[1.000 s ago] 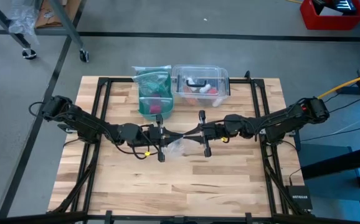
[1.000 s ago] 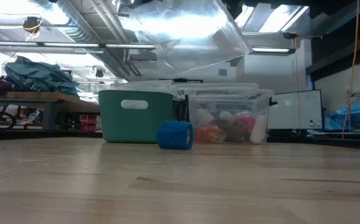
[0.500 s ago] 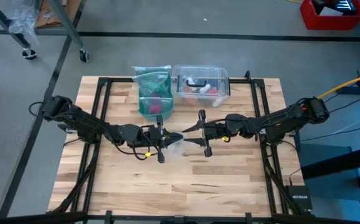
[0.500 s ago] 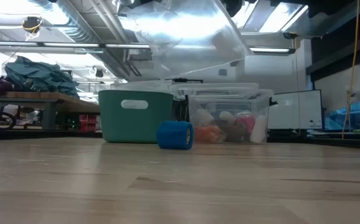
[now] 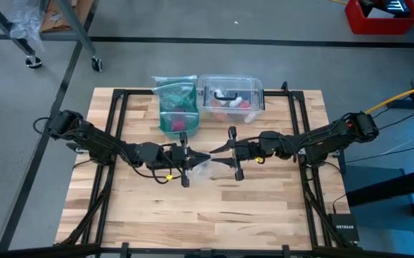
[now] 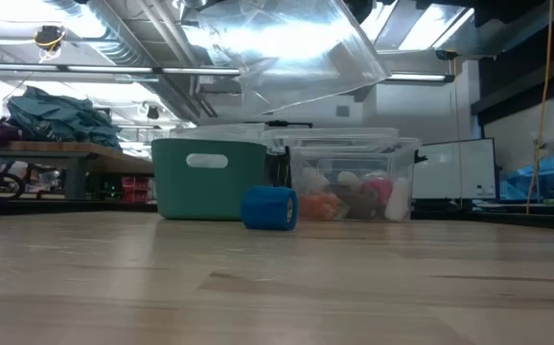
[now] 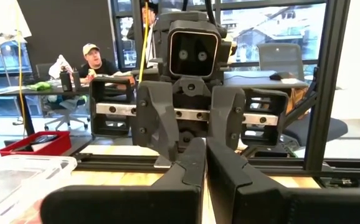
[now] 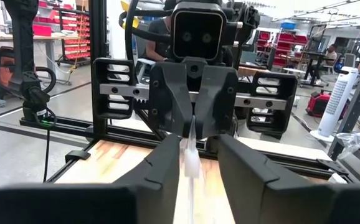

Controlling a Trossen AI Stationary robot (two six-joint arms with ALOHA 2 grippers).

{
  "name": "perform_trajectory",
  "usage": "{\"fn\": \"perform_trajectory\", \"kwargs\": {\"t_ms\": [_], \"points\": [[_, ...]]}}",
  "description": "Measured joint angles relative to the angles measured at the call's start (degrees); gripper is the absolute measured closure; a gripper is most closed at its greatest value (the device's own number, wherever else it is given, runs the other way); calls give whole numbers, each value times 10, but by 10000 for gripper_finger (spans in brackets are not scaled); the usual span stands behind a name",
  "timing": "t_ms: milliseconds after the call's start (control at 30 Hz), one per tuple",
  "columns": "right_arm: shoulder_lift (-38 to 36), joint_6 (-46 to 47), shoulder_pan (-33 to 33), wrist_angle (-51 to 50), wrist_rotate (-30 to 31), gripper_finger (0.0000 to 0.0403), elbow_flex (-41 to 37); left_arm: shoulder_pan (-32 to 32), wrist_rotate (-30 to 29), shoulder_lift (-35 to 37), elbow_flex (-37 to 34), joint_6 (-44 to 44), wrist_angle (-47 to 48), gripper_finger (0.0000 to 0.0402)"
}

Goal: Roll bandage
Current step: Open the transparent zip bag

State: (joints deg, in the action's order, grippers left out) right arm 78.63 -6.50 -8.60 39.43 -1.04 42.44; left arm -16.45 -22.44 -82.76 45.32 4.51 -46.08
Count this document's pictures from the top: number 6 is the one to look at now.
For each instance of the clear zip plastic bag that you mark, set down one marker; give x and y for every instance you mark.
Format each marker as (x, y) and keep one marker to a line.
(296, 48)

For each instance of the blue bandage roll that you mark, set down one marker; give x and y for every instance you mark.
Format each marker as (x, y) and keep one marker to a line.
(265, 208)

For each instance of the short white bandage roll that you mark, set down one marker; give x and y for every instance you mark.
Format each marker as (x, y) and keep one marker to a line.
(313, 181)
(349, 178)

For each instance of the red bandage roll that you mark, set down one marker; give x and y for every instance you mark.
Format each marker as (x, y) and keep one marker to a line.
(377, 188)

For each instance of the dark brown bandage roll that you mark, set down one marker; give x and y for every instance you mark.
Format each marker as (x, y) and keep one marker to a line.
(353, 203)

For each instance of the long white bandage roll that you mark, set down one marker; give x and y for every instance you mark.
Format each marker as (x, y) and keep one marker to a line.
(398, 201)

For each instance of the orange bandage roll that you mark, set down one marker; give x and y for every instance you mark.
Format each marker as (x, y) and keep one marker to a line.
(320, 206)

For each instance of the thin black bar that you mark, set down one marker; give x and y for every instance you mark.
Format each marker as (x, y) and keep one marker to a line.
(279, 123)

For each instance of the clear plastic storage box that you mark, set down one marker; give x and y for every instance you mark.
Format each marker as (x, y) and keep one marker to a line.
(353, 158)

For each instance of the black shelf beam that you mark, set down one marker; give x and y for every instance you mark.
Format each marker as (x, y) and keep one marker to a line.
(521, 76)

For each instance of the white board panel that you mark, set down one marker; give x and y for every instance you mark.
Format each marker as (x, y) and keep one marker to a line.
(454, 167)

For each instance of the black hanging lamp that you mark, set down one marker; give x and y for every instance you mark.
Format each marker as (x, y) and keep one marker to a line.
(153, 112)

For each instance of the teal plastic bin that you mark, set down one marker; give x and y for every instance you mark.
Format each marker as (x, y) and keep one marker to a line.
(200, 191)

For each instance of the red parts organizer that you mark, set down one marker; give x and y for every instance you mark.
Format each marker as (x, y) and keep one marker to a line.
(135, 189)

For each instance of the teal cloth pile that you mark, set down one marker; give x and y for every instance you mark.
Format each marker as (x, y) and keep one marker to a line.
(61, 120)

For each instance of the wooden workbench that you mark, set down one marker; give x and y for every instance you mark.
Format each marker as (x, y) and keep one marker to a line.
(42, 148)

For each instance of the purple bag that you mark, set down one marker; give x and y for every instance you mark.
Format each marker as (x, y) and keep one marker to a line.
(0, 133)

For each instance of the grey square wall vent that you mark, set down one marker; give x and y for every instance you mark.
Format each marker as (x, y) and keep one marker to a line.
(343, 111)

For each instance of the black light bar rail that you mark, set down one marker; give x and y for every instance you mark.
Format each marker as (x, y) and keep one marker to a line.
(114, 70)

